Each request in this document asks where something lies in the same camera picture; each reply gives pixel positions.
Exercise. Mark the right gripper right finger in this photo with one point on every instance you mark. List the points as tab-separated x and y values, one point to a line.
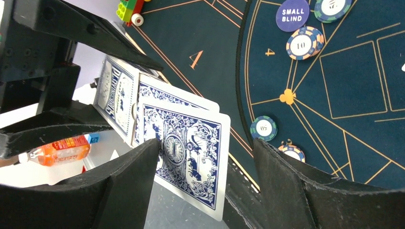
299	196

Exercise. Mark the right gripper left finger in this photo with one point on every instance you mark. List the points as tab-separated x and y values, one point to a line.
114	195

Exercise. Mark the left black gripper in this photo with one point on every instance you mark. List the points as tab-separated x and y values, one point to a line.
37	46

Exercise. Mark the pink white poker chip stack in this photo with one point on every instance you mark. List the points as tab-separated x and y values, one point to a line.
293	151

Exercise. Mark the green poker chip stack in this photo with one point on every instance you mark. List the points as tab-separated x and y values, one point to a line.
263	127

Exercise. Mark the face down card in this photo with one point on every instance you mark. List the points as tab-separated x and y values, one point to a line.
154	88

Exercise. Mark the blue playing card deck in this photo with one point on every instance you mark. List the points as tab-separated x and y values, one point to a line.
117	93

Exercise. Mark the orange drink bottle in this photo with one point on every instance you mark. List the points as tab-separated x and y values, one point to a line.
61	151

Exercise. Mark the colourful lego car toy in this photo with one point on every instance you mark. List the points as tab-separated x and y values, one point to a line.
129	11

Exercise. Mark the round blue poker mat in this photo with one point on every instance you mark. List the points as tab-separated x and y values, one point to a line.
344	107

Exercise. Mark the purple small blind button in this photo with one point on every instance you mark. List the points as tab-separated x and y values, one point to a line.
292	15

